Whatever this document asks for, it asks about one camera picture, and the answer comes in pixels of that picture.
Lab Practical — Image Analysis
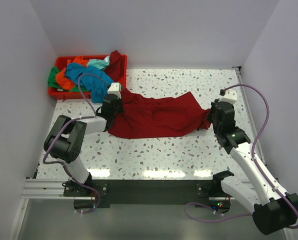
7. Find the dark red t shirt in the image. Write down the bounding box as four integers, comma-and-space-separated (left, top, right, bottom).
108, 89, 211, 139

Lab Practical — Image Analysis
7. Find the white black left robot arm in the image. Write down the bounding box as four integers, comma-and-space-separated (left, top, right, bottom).
42, 93, 123, 196

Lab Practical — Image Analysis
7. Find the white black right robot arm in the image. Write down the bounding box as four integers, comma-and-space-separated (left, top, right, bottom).
207, 99, 298, 235

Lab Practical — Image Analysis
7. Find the blue t shirt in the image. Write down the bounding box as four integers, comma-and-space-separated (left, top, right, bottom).
65, 62, 114, 103

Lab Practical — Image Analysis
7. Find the light teal t shirt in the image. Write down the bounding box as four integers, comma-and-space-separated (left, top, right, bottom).
87, 55, 110, 71

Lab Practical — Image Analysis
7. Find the orange t shirt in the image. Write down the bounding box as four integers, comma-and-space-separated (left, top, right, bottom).
55, 56, 89, 91

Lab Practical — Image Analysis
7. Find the green t shirt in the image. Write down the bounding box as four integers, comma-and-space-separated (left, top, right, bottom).
47, 66, 79, 93

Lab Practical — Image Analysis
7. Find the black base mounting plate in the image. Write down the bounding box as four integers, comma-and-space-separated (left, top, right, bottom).
62, 179, 232, 212

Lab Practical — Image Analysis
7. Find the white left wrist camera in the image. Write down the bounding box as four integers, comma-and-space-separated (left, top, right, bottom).
107, 82, 122, 99

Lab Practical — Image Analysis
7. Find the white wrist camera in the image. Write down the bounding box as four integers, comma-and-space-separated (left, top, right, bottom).
219, 89, 238, 105
107, 82, 122, 99

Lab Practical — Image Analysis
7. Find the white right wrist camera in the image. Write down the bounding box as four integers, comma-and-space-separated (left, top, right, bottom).
219, 89, 238, 105

